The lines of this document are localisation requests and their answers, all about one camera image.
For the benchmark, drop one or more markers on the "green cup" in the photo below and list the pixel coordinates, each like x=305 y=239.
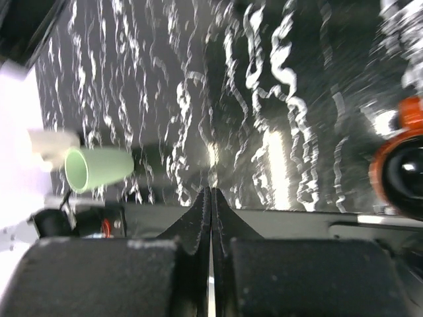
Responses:
x=87 y=169

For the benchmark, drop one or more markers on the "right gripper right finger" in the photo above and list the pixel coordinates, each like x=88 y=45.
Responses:
x=231 y=231

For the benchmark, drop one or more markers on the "orange black mug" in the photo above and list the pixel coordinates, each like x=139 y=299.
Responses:
x=396 y=170

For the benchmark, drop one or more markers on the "cream cup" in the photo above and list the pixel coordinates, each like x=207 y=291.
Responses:
x=49 y=147

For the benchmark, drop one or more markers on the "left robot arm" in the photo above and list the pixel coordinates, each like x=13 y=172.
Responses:
x=91 y=222

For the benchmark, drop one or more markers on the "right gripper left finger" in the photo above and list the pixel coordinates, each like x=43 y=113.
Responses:
x=191 y=232

